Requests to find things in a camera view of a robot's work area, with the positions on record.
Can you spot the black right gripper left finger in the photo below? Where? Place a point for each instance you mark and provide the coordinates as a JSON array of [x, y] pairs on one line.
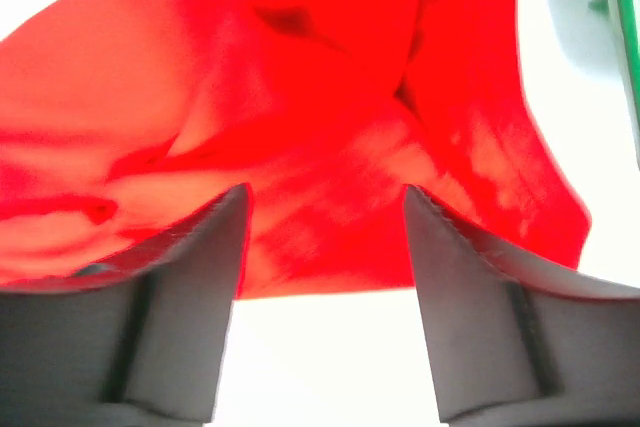
[[135, 340]]

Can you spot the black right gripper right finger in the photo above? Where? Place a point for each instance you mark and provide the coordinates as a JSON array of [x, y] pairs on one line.
[[513, 338]]

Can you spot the red t-shirt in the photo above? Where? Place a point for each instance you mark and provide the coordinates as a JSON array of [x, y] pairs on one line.
[[121, 118]]

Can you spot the green plastic tray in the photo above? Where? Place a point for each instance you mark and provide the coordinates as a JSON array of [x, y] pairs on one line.
[[623, 16]]

